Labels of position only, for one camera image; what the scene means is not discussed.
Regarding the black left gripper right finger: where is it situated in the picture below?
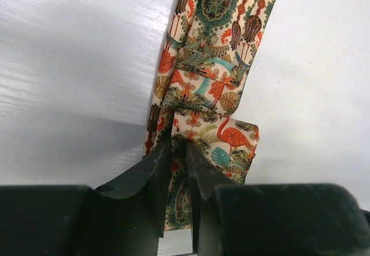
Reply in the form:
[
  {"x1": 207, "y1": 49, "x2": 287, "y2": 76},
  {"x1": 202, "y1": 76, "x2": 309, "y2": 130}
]
[{"x1": 186, "y1": 142, "x2": 369, "y2": 255}]

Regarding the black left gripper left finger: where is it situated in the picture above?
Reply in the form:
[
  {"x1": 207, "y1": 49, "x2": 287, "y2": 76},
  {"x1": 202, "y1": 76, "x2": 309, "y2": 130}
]
[{"x1": 1, "y1": 141, "x2": 171, "y2": 255}]

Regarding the paisley patterned tie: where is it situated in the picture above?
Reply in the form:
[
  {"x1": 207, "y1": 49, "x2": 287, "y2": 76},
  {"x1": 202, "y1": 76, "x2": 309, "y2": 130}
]
[{"x1": 144, "y1": 0, "x2": 276, "y2": 231}]

